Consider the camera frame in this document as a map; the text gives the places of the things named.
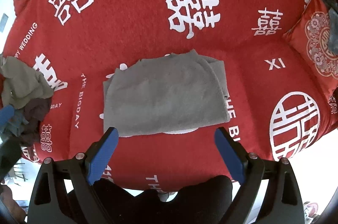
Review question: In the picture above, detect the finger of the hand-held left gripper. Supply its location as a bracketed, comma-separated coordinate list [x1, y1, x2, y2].
[0, 134, 24, 181]
[0, 105, 15, 124]

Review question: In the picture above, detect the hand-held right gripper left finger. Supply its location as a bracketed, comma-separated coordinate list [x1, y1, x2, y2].
[28, 127, 119, 224]

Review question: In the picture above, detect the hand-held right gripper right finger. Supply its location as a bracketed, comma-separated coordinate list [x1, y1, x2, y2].
[214, 127, 304, 224]

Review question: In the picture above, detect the blue cloth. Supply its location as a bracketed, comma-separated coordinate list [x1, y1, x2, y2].
[0, 110, 30, 138]

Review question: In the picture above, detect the grey sweater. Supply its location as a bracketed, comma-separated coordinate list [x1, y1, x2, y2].
[102, 49, 231, 138]

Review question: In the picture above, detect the olive green cloth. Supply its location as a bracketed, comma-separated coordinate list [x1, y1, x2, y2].
[0, 56, 55, 109]

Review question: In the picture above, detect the red and white slipper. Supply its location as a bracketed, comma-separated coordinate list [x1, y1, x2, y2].
[304, 201, 321, 224]

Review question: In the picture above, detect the red printed blanket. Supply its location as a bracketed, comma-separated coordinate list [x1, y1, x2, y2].
[0, 0, 338, 197]

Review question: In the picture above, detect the grey folded cloth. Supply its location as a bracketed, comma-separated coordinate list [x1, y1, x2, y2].
[314, 0, 338, 54]

